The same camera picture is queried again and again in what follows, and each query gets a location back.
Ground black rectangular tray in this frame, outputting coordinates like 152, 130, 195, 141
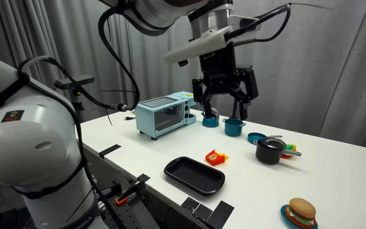
163, 156, 227, 197

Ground black tape square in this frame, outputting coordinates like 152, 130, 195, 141
192, 203, 214, 223
181, 197, 201, 214
206, 200, 236, 229

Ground teal toy kettle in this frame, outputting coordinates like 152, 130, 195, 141
201, 107, 222, 129

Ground black tape strip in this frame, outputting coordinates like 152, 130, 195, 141
98, 144, 123, 160

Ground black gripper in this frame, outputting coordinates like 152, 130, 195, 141
191, 43, 261, 123

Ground teal toy pot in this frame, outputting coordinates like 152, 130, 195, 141
223, 118, 247, 138

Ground grey perforated base plate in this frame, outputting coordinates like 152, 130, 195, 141
102, 197, 162, 229

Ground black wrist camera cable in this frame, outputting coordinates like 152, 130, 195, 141
228, 3, 294, 46

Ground colourful toy vegetables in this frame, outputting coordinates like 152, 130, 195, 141
281, 143, 298, 161

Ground red toy fries box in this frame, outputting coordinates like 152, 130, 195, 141
205, 149, 231, 167

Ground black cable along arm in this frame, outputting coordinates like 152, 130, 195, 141
17, 6, 143, 229

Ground grey curtain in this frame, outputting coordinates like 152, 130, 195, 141
0, 0, 366, 152

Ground grey pot lid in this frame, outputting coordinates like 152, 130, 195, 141
259, 137, 288, 151

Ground empty teal toy plate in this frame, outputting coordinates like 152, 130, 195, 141
247, 132, 270, 146

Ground teal plate under hamburger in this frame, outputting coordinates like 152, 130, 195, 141
280, 204, 320, 229

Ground light blue toy toaster oven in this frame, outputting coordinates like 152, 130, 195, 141
135, 91, 199, 141

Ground black clamp orange handle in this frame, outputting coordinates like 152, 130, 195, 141
114, 172, 152, 208

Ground toy hamburger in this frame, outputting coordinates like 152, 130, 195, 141
285, 198, 318, 229

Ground black toy pot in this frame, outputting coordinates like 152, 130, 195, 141
255, 134, 303, 166

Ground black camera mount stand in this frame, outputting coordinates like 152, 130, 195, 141
55, 76, 96, 125

